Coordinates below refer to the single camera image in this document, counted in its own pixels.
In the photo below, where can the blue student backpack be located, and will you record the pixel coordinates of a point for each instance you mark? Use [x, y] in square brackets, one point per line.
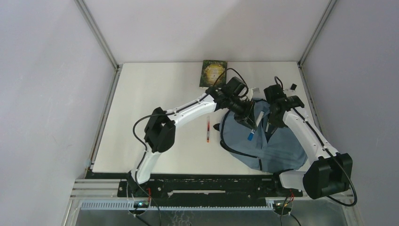
[269, 149]

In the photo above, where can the aluminium corner post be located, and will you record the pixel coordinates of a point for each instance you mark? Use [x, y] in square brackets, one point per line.
[92, 24]
[320, 25]

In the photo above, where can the right aluminium corner post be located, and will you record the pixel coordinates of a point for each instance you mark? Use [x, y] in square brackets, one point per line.
[320, 25]

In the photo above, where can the left aluminium corner post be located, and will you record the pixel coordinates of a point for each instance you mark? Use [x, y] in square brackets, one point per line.
[92, 24]

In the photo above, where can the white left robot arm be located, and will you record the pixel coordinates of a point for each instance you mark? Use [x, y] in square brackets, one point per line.
[157, 131]

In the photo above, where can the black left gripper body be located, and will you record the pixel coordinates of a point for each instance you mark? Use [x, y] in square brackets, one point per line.
[236, 105]

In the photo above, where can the white marker blue cap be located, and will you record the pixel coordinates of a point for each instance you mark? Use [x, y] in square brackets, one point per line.
[257, 122]

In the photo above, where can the red clear pen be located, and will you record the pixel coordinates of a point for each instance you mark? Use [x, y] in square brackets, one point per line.
[208, 129]

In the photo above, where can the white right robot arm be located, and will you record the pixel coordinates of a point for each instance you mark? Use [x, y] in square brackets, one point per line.
[330, 171]

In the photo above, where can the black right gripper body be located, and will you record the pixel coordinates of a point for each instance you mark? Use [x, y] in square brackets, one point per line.
[275, 120]

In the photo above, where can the dark green forest book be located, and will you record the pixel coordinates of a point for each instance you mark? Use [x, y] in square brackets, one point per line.
[210, 72]

